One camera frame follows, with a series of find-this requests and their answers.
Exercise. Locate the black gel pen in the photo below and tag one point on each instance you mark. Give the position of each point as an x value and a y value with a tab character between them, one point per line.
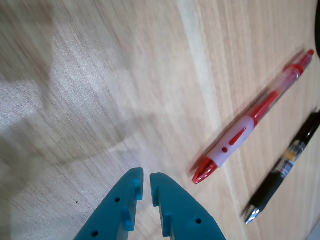
272	182

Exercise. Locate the red clear pen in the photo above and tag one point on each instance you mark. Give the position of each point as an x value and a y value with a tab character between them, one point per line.
232	142

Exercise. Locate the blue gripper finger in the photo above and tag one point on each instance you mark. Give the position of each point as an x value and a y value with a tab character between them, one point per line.
185	215
112	212

